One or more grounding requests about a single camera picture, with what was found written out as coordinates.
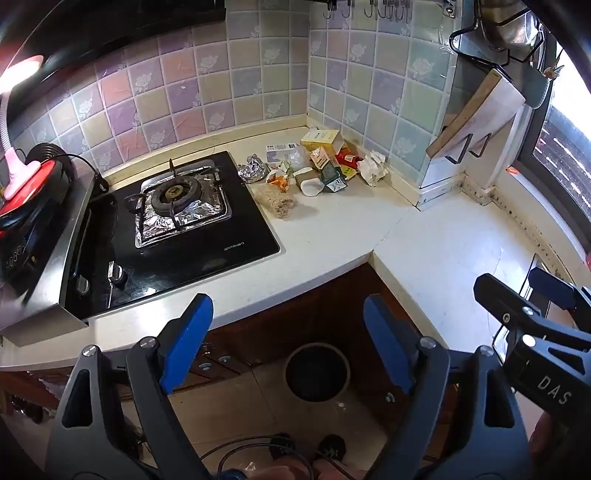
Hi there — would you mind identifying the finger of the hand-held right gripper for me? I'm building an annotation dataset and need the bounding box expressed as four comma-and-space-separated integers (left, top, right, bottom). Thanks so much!
474, 274, 591, 352
527, 267, 591, 324

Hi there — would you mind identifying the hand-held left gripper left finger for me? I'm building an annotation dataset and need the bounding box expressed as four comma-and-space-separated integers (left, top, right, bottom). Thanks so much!
45, 293, 222, 480

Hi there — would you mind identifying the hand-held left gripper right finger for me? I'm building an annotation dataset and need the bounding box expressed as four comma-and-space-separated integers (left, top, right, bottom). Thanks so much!
363, 294, 539, 480

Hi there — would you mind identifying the round bin with black liner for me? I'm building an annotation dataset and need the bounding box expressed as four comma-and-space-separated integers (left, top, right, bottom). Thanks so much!
285, 342, 350, 402

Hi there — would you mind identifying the clear plastic bag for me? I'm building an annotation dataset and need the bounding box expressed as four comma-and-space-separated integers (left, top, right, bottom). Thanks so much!
287, 147, 311, 172

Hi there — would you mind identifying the pale yellow toothpaste box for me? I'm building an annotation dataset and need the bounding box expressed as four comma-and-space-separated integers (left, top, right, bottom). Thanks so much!
300, 128, 343, 154

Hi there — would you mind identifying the person's right hand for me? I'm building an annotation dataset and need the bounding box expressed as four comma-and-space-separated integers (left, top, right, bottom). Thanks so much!
529, 411, 557, 468

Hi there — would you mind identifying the black glass gas stove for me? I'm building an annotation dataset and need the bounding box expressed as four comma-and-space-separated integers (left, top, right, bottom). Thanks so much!
65, 150, 281, 320

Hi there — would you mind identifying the person's right black shoe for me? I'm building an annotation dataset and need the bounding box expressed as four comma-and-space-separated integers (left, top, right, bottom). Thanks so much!
318, 434, 347, 463

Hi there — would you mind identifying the person's black shoe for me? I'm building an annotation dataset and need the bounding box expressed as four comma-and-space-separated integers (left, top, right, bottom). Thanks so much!
318, 434, 347, 463
269, 433, 297, 461

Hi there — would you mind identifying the aluminium foil stove liner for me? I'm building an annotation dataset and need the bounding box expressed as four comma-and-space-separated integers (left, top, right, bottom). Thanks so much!
135, 168, 232, 250

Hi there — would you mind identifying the person's left black shoe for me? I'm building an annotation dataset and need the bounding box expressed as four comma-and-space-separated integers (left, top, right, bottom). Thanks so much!
269, 433, 297, 461

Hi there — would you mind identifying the stainless steel stand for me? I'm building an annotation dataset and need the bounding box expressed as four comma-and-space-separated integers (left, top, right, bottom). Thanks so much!
0, 175, 99, 348

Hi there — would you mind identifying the black gas burner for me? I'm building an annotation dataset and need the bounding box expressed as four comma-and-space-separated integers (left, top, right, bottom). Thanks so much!
151, 179, 203, 217

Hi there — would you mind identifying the window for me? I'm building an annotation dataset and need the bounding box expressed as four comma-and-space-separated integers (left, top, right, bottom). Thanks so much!
515, 37, 591, 259

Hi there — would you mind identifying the brown fibrous scrubber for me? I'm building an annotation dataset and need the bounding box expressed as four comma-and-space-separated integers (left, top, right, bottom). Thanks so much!
253, 184, 297, 219

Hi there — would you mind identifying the green carton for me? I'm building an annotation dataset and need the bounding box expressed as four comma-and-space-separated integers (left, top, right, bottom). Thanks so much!
322, 165, 348, 193

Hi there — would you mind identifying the red black countertop appliance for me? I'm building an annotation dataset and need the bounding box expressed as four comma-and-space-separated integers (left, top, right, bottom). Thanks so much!
0, 142, 78, 298

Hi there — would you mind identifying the crumpled white bag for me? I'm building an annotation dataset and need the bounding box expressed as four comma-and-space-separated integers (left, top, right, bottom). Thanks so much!
357, 151, 389, 186

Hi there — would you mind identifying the black pan support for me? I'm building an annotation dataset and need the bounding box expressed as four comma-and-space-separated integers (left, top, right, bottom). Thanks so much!
124, 158, 223, 232

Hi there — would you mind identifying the white paper cup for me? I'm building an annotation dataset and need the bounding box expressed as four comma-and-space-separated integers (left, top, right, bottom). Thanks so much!
294, 167, 325, 198

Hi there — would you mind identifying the crumpled aluminium foil ball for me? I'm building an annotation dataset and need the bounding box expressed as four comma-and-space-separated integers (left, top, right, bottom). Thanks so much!
238, 155, 269, 184

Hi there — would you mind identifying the wooden cutting board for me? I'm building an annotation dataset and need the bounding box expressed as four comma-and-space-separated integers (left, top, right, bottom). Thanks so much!
425, 69, 527, 160

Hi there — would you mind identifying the white blue-label box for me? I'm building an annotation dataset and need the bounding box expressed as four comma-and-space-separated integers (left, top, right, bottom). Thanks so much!
266, 143, 298, 163

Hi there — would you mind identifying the pink desk lamp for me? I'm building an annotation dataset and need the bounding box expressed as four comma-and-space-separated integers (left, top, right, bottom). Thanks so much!
0, 55, 63, 201

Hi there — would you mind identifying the stainless steel bowl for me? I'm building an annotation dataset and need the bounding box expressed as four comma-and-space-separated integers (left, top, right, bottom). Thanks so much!
478, 0, 540, 51

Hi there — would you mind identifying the black range hood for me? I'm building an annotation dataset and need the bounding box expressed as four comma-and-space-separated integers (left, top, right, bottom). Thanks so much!
0, 0, 227, 90

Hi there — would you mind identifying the black wire board holder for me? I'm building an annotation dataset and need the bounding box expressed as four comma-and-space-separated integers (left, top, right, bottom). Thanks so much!
444, 133, 493, 165

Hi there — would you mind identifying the black power cable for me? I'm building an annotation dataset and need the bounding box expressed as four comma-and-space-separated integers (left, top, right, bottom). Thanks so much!
55, 152, 110, 193

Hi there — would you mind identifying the black wire rack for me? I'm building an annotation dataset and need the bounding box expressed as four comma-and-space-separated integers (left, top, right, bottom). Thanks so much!
449, 0, 555, 66

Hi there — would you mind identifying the metal hook rail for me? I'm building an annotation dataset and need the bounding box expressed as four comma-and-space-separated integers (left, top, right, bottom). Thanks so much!
321, 0, 458, 22

